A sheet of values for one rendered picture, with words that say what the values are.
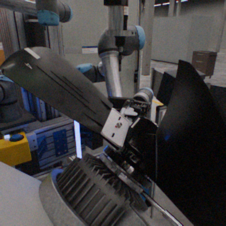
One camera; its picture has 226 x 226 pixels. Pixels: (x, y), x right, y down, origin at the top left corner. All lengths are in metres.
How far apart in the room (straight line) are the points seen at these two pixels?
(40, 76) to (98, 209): 0.28
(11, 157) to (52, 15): 0.54
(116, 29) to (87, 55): 1.98
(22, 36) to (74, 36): 1.15
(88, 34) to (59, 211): 2.19
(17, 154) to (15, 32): 0.71
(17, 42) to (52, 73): 0.87
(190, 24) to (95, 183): 10.01
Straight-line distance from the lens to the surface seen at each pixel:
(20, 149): 0.84
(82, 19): 2.42
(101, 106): 0.46
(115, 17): 0.47
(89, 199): 0.41
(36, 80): 0.39
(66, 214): 0.41
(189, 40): 10.29
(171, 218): 0.46
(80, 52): 2.41
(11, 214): 0.36
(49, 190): 0.44
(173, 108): 0.27
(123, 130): 0.47
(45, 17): 0.79
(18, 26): 1.29
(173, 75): 1.16
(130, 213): 0.42
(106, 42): 0.92
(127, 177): 0.44
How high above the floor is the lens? 1.46
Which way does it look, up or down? 23 degrees down
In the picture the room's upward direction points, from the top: straight up
